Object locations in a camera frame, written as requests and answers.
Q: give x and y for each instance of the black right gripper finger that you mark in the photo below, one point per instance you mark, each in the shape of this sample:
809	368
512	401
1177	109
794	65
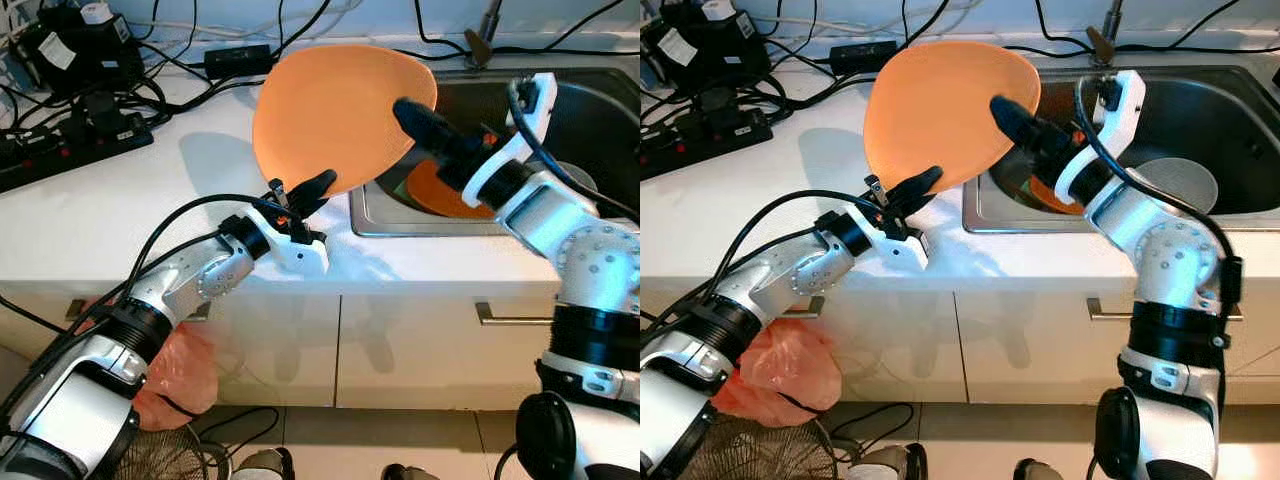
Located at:
1020	120
425	123

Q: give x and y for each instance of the orange bowl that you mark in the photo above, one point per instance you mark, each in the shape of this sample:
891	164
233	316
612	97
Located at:
1050	197
430	197

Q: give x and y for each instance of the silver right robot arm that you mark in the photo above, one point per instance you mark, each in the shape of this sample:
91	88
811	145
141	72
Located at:
600	260
1180	260

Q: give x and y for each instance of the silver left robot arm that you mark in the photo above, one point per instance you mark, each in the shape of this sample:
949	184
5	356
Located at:
790	285
190	285

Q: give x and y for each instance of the white kitchen cabinet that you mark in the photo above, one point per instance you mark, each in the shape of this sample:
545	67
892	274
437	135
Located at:
1000	350
400	350

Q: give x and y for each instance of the metal faucet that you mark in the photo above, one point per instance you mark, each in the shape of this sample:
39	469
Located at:
482	50
1103	47

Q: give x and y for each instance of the white bowl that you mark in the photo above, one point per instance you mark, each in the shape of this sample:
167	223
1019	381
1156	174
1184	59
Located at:
582	180
1185	185

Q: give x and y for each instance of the small black power brick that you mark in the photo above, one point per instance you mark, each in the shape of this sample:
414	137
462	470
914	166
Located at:
862	56
238	60

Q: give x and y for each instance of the stainless steel sink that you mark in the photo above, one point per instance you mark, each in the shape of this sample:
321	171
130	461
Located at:
600	110
1220	110

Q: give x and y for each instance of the black power strip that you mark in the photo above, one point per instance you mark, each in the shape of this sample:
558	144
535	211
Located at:
70	150
710	140

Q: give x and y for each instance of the red plastic bag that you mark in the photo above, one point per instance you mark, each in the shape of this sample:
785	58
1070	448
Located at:
185	375
790	375

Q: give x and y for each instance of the black charger box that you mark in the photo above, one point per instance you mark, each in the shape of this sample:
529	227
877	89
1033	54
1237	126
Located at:
85	55
710	50

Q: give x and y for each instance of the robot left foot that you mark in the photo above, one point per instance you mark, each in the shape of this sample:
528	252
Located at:
262	465
893	463

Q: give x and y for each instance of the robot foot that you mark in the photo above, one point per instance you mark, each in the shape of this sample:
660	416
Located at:
1040	470
262	465
410	472
893	463

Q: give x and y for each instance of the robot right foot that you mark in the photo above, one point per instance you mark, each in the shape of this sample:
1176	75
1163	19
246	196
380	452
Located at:
410	472
1040	470

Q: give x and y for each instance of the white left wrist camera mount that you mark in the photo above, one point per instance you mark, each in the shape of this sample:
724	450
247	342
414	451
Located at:
300	257
900	252

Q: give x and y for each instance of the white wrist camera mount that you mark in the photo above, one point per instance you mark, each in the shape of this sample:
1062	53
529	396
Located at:
1130	112
900	252
543	120
300	257

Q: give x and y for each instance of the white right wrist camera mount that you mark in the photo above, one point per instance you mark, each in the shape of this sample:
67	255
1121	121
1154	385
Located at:
1130	112
543	120

